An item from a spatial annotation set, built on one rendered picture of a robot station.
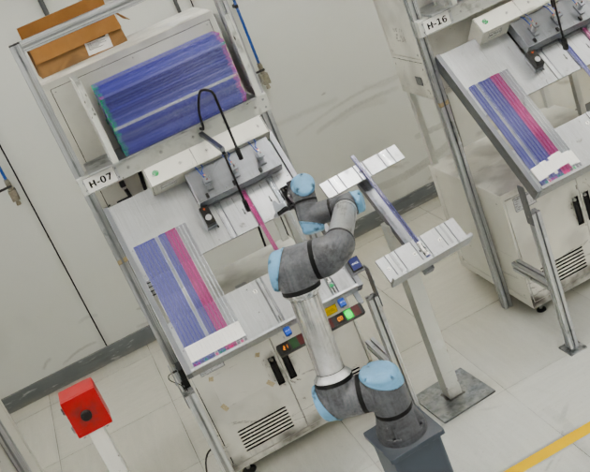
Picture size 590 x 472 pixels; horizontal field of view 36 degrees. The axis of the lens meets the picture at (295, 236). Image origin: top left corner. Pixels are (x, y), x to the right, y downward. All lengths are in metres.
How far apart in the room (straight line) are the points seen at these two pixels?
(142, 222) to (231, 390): 0.76
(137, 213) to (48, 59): 0.69
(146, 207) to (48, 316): 1.83
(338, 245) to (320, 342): 0.29
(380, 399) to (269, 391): 1.09
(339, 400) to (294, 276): 0.39
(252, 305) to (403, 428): 0.82
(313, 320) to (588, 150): 1.50
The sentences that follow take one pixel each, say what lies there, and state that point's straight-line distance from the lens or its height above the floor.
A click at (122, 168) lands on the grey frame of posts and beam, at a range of 3.40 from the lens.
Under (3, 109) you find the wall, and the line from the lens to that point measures 4.83.
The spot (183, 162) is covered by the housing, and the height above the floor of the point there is 1.29.
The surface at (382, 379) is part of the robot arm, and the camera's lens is 2.60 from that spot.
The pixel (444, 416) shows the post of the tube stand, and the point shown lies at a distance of 3.68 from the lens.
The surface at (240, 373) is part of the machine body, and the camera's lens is 3.58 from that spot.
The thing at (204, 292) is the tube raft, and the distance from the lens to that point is 3.24.
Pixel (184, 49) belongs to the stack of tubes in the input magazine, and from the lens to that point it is 3.38.
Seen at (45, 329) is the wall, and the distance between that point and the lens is 5.14.
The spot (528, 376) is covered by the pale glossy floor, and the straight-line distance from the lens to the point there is 3.77.
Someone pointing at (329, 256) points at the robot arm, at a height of 1.15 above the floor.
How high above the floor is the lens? 2.18
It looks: 22 degrees down
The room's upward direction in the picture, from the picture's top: 22 degrees counter-clockwise
